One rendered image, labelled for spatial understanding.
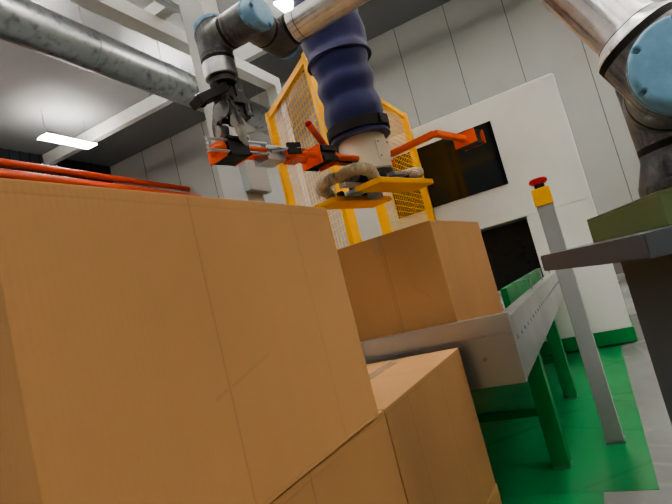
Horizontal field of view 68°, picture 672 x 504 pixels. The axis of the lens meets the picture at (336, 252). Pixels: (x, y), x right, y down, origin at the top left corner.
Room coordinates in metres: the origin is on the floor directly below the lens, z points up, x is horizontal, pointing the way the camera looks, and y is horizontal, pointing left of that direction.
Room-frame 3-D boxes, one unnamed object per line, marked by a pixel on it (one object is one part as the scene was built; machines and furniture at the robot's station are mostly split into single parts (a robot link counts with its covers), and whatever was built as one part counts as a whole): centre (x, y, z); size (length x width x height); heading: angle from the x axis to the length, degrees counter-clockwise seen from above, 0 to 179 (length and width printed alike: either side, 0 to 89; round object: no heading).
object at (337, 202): (1.79, -0.11, 1.11); 0.34 x 0.10 x 0.05; 140
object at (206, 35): (1.28, 0.18, 1.53); 0.10 x 0.09 x 0.12; 62
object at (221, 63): (1.28, 0.19, 1.44); 0.10 x 0.09 x 0.05; 49
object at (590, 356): (1.95, -0.85, 0.50); 0.07 x 0.07 x 1.00; 63
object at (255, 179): (2.74, 0.34, 1.62); 0.20 x 0.05 x 0.30; 153
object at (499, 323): (1.67, -0.14, 0.58); 0.70 x 0.03 x 0.06; 63
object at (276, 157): (1.37, 0.12, 1.21); 0.07 x 0.07 x 0.04; 50
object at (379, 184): (1.66, -0.26, 1.11); 0.34 x 0.10 x 0.05; 140
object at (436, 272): (1.97, -0.30, 0.75); 0.60 x 0.40 x 0.40; 150
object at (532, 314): (2.56, -0.96, 0.50); 2.31 x 0.05 x 0.19; 153
